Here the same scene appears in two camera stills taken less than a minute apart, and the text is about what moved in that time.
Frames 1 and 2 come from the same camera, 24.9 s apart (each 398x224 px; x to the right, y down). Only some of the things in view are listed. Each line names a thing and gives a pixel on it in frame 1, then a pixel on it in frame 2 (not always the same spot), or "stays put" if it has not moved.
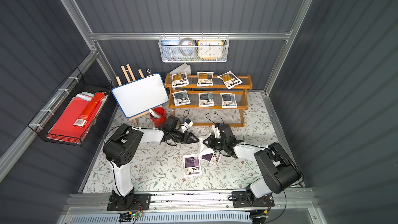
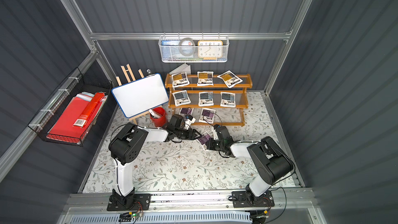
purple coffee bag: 192,165 to 203,139
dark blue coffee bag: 205,99 stays put
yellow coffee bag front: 229,80 stays put
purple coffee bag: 208,154 to 207,115
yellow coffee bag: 205,79 stays put
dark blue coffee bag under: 181,98 stays put
